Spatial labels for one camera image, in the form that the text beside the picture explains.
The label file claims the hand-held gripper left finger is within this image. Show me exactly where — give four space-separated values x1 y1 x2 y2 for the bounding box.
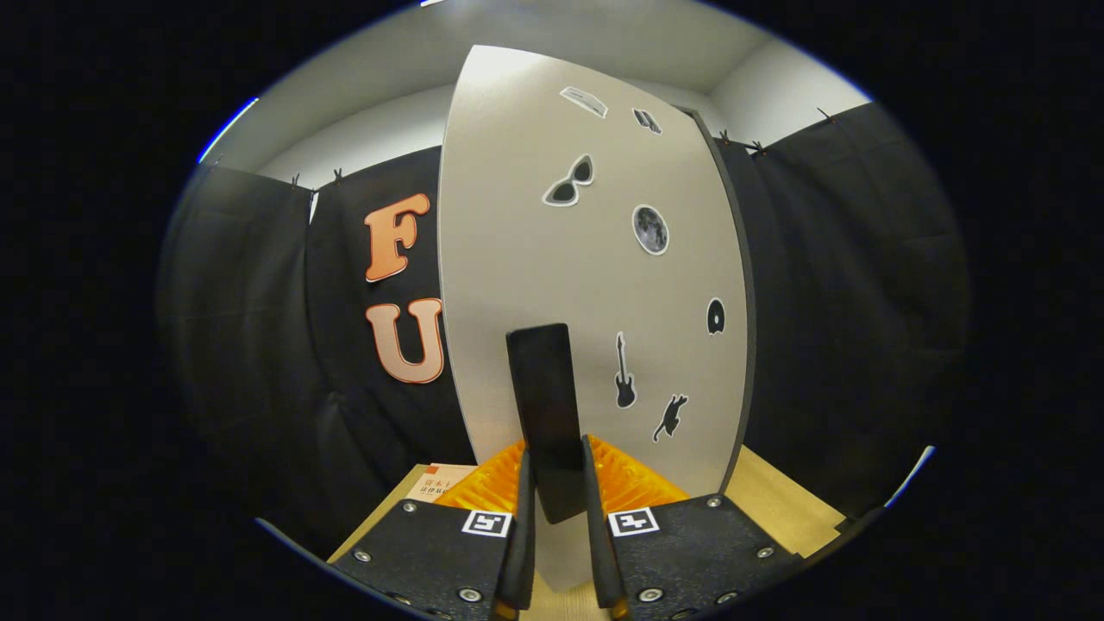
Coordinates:
332 438 537 621

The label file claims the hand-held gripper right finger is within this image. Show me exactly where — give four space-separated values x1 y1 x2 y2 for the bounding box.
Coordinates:
582 434 803 621

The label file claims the beige shoe cabinet door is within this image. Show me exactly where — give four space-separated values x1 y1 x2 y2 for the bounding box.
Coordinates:
437 45 750 592

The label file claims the row of black cloth clips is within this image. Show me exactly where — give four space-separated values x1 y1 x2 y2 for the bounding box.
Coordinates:
289 105 836 191

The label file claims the beige book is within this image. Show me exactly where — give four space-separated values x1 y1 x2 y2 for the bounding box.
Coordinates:
405 463 478 504

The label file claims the ceiling light strip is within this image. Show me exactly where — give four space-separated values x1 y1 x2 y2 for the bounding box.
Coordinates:
198 97 260 165

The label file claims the black backdrop cloth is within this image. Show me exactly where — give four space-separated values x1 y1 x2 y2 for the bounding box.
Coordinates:
155 99 971 561

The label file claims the black door handle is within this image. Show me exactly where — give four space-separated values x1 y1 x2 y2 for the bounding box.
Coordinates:
505 323 587 524

